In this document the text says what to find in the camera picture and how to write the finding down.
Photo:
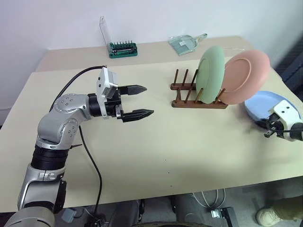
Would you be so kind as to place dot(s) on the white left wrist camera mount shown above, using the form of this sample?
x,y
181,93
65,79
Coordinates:
x,y
106,82

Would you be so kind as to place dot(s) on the khaki trouser leg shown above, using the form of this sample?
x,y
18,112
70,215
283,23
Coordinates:
x,y
288,208

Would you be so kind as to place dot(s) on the black table foot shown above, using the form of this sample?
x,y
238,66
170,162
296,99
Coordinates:
x,y
227,212

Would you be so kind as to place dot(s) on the green screwdriver bit set case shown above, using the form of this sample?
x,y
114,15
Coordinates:
x,y
123,50

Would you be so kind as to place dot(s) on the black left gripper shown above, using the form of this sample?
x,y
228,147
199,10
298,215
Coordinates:
x,y
113,108

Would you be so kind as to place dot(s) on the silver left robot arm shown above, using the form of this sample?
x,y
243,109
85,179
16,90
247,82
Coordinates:
x,y
59,118

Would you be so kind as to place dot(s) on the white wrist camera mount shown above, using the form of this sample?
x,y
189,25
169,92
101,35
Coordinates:
x,y
106,82
284,111

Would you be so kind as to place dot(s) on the grey plastic box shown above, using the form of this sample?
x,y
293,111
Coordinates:
x,y
69,214

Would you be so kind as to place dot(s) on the blue plastic plate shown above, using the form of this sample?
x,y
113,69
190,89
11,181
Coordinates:
x,y
260,101

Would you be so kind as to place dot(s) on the beige shoe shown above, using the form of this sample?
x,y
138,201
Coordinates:
x,y
267,216

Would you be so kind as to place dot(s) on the teal dustpan in plastic bag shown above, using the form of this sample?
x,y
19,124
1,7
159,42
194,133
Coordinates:
x,y
184,45

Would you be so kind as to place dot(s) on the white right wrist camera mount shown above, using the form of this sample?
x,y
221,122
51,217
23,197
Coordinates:
x,y
284,111

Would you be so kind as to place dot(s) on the green plastic plate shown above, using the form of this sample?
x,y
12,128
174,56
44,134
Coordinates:
x,y
210,71

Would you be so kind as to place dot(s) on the black textured chair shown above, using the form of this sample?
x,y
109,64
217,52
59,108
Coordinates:
x,y
293,61

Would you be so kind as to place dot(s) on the pink plastic plate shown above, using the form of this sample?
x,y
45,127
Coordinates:
x,y
246,75

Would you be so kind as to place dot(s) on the wooden dish rack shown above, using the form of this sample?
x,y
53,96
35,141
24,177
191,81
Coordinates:
x,y
201,105

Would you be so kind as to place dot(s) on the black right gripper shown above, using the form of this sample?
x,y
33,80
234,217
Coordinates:
x,y
275,123

